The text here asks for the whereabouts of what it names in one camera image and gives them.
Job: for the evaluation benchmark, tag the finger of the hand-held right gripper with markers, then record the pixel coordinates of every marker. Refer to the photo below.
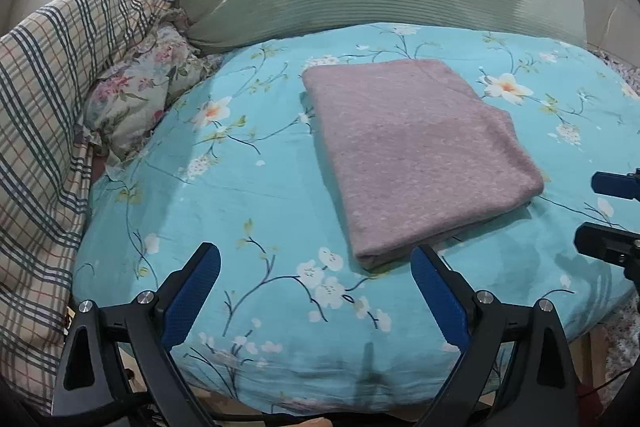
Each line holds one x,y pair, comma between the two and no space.
615,184
605,243

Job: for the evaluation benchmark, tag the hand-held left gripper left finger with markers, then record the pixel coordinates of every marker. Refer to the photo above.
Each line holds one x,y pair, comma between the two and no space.
192,292

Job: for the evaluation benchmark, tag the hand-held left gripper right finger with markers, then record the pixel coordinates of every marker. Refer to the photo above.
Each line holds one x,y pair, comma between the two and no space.
440,302

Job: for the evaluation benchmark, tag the blue floral bedsheet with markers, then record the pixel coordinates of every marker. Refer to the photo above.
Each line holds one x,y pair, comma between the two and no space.
250,182

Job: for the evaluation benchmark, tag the beige plaid blanket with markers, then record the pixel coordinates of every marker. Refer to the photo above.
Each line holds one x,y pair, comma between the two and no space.
40,132

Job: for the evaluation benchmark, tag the mauve towel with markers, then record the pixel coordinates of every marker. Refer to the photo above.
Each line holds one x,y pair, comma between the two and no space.
410,157

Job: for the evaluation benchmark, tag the small floral pillow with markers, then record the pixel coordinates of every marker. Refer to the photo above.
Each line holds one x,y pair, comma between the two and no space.
140,92

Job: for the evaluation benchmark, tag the floral mattress cover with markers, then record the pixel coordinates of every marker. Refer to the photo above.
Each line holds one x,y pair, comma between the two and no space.
625,72

